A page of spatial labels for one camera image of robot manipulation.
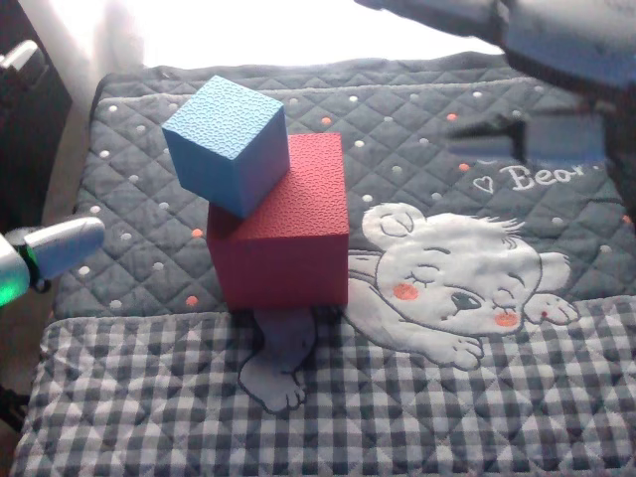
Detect black box-shaped object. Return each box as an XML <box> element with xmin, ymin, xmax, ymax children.
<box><xmin>0</xmin><ymin>0</ymin><xmax>74</xmax><ymax>235</ymax></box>

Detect red foam cube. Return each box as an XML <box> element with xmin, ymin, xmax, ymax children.
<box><xmin>206</xmin><ymin>132</ymin><xmax>349</xmax><ymax>313</ymax></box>

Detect blue foam cube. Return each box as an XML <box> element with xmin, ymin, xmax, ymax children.
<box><xmin>161</xmin><ymin>75</ymin><xmax>291</xmax><ymax>221</ymax></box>

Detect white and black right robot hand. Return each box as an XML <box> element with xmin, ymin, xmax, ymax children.
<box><xmin>353</xmin><ymin>0</ymin><xmax>636</xmax><ymax>165</ymax></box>

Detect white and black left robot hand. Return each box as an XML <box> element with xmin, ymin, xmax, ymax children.
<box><xmin>0</xmin><ymin>216</ymin><xmax>106</xmax><ymax>312</ymax></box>

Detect white curtain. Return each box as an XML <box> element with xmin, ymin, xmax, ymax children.
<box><xmin>49</xmin><ymin>0</ymin><xmax>150</xmax><ymax>100</ymax></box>

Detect grey quilt with bear print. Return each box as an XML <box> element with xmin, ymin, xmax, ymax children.
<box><xmin>9</xmin><ymin>54</ymin><xmax>636</xmax><ymax>477</ymax></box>

